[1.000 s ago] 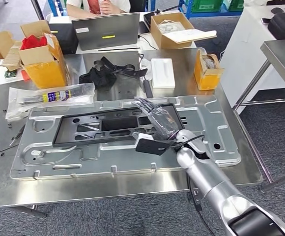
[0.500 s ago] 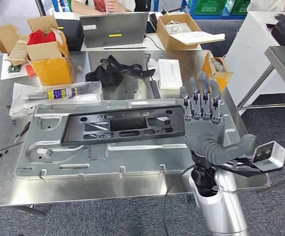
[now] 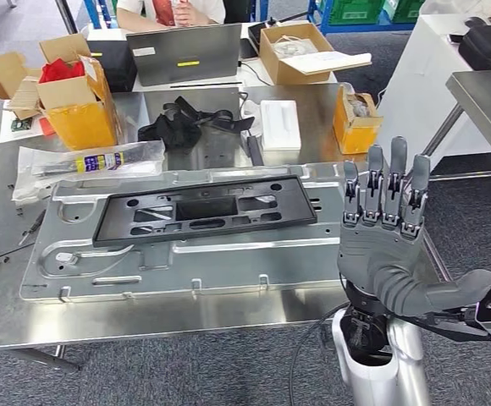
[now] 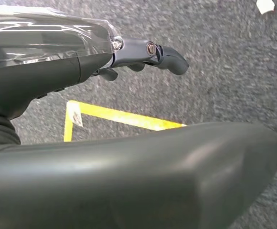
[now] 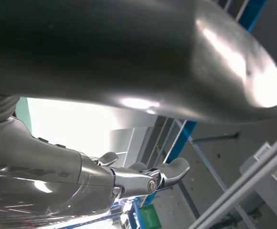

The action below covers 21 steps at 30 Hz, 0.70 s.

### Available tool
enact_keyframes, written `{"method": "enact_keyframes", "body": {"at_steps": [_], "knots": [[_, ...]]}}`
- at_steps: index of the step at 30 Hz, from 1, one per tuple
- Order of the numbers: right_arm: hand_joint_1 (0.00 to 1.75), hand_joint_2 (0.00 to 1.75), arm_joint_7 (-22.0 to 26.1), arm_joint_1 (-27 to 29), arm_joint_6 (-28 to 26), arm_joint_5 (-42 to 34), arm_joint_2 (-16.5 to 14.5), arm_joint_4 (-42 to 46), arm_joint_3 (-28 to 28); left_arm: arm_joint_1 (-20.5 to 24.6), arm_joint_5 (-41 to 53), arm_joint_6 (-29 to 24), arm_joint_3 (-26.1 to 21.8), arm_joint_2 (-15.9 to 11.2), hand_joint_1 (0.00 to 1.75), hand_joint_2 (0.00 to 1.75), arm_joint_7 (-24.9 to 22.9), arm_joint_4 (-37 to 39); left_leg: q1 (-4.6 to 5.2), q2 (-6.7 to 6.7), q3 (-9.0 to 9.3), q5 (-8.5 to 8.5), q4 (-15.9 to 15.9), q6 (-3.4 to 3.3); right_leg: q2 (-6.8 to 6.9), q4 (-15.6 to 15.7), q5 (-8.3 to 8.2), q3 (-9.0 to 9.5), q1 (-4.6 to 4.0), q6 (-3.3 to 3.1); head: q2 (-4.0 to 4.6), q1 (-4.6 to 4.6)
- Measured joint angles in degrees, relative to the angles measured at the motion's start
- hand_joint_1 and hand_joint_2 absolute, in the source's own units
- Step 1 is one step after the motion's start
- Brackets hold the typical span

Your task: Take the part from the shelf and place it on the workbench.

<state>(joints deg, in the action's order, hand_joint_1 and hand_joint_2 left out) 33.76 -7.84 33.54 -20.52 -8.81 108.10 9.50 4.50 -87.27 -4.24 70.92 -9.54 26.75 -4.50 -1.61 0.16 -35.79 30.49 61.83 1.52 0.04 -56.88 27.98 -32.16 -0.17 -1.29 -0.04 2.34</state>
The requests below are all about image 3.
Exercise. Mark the stamped sheet metal plate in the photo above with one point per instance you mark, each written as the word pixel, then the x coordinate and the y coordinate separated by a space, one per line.
pixel 228 260

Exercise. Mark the empty open cardboard box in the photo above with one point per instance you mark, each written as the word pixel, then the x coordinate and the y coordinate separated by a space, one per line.
pixel 11 84

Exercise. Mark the black case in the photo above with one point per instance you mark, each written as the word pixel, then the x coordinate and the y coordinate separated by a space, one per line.
pixel 116 67

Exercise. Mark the green circuit board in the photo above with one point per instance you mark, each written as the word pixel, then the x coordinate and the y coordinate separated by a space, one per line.
pixel 21 124

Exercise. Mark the small screwdriver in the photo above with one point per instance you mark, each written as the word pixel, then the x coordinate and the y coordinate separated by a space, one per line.
pixel 33 225

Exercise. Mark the person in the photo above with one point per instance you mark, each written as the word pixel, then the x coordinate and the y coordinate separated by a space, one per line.
pixel 169 14

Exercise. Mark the white lid sheet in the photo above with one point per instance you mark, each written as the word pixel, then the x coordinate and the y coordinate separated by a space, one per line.
pixel 330 61

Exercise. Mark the black bag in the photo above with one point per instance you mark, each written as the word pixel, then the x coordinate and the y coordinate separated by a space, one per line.
pixel 488 47

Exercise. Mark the bare steel table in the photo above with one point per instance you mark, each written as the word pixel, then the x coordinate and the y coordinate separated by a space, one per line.
pixel 486 112

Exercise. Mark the red crumpled item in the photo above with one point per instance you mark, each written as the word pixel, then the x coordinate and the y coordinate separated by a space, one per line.
pixel 61 70

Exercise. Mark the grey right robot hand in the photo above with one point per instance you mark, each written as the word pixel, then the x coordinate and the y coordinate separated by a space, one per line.
pixel 381 258

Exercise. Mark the yellow carton box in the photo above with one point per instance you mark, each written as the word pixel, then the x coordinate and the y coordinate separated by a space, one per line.
pixel 356 131

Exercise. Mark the clear plastic tray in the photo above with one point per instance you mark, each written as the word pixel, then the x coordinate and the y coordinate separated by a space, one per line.
pixel 80 165

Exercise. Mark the steel workbench table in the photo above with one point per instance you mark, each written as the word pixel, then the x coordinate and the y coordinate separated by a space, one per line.
pixel 143 319

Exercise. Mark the green plastic crate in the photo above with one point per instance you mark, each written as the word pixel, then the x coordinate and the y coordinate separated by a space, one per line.
pixel 406 10
pixel 356 11

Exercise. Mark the cardboard box with red item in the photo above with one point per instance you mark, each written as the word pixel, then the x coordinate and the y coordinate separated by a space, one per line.
pixel 80 120

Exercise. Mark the white flat box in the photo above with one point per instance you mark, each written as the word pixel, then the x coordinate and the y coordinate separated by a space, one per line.
pixel 280 126

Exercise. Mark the black bar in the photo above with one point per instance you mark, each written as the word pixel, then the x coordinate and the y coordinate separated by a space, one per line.
pixel 255 150

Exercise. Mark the white paper sheet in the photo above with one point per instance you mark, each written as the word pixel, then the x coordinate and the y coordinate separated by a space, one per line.
pixel 12 131

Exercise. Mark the black plastic panel part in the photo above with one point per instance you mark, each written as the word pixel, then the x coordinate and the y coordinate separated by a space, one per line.
pixel 203 210

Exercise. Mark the white cabinet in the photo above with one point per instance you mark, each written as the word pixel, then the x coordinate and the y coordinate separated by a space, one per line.
pixel 419 84

